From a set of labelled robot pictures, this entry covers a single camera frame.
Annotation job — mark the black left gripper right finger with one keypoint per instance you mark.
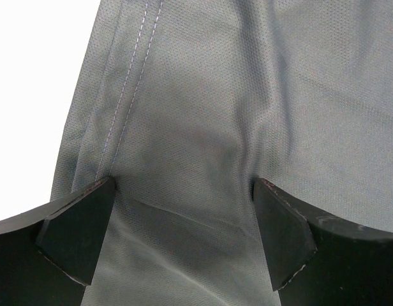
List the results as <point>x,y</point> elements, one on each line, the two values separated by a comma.
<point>317,258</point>

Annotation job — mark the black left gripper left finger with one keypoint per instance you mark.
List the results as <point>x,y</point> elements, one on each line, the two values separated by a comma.
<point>49,254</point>

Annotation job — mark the dark green t-shirt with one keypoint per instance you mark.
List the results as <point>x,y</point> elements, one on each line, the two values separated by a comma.
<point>184,102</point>

